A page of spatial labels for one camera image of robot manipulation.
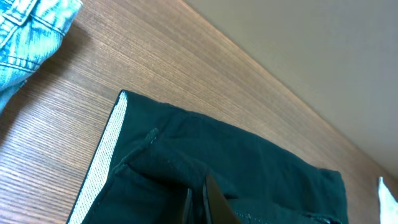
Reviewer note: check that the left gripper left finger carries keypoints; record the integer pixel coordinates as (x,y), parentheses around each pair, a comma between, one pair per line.
(187,207)

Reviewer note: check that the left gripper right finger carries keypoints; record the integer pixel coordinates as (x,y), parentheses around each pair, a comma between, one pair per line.
(217,209)

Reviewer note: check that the folded light blue jeans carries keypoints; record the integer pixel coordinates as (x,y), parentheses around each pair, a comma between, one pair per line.
(31,32)

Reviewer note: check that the black shorts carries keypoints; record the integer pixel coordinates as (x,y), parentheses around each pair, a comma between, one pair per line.
(150,153)

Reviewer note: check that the white garment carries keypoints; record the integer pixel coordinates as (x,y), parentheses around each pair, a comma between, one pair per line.
(388,211)

